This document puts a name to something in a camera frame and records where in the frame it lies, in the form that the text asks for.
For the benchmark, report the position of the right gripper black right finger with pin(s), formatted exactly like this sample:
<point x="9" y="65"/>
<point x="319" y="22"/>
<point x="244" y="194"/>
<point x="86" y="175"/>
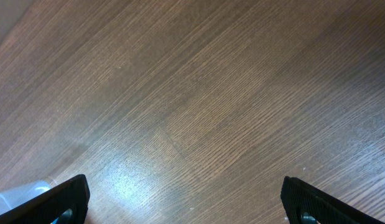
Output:
<point x="303" y="203"/>

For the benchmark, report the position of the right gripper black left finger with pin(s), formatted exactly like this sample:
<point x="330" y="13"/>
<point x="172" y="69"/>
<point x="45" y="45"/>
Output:
<point x="64" y="203"/>

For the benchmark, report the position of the clear plastic container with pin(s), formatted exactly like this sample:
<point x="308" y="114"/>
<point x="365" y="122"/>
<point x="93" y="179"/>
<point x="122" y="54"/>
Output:
<point x="12" y="198"/>

